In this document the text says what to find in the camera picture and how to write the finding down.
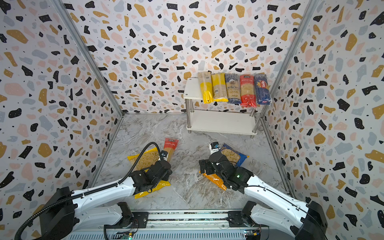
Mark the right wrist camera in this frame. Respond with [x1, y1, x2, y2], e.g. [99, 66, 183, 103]
[209, 142, 220, 155]

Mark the red spaghetti pack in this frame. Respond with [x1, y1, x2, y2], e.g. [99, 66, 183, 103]
[163, 138, 179, 162]
[240, 75, 257, 108]

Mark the black corrugated cable hose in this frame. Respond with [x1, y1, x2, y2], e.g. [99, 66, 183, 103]
[14, 141, 164, 240]

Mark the yellow spaghetti pack barcode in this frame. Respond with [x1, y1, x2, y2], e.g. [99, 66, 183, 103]
[198, 72, 214, 104]

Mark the blue Barilla spaghetti pack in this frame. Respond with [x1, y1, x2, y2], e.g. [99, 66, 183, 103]
[254, 74, 272, 105]

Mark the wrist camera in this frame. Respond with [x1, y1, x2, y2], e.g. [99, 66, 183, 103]
[209, 142, 220, 155]
[161, 150, 169, 161]

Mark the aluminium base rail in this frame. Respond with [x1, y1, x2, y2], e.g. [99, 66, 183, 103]
[71, 209, 316, 240]

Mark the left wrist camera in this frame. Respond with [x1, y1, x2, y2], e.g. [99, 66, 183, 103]
[161, 150, 169, 161]

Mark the yellow spaghetti pack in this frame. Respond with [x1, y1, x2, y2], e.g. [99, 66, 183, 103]
[212, 73, 229, 103]

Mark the yellow pasta bag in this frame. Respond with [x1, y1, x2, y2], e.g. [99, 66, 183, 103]
[134, 148, 171, 199]

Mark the blue orange orecchiette bag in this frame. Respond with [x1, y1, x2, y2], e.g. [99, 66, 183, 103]
[199, 144, 248, 191]

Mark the white two-tier shelf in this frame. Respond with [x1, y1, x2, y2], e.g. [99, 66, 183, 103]
[184, 78, 262, 138]

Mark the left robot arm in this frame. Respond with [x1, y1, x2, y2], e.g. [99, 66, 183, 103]
[39, 160, 172, 240]

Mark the dark blue clear spaghetti pack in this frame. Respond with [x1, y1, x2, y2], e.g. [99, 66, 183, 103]
[225, 74, 242, 105]

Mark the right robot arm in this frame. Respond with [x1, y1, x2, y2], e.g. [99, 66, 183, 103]
[199, 152, 328, 240]

